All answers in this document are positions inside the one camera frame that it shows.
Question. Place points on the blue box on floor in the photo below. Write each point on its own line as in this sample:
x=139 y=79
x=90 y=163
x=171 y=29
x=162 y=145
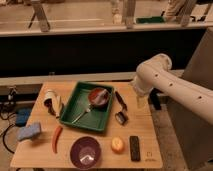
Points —
x=22 y=116

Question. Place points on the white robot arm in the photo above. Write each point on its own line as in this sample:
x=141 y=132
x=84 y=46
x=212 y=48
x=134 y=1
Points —
x=154 y=73

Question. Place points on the red bowl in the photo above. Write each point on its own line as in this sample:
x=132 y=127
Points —
x=98 y=97

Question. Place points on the silver fork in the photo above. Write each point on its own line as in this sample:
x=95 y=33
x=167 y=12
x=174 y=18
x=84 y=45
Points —
x=87 y=110

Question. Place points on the purple bowl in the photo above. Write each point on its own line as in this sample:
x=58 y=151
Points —
x=85 y=153

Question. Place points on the orange fruit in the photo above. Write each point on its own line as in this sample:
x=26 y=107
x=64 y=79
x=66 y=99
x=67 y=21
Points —
x=117 y=145

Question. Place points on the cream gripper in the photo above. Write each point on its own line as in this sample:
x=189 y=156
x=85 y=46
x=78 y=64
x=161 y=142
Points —
x=141 y=101

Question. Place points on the black handled tool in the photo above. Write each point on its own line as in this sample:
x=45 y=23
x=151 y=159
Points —
x=120 y=100

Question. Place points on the blue sponge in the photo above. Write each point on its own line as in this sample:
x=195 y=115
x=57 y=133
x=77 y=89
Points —
x=29 y=132

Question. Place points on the black remote control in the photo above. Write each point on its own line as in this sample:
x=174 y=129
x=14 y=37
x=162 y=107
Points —
x=134 y=148

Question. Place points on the green plastic tray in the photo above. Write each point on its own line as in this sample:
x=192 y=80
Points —
x=97 y=118

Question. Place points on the white cup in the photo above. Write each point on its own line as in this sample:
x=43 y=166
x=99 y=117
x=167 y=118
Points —
x=49 y=94

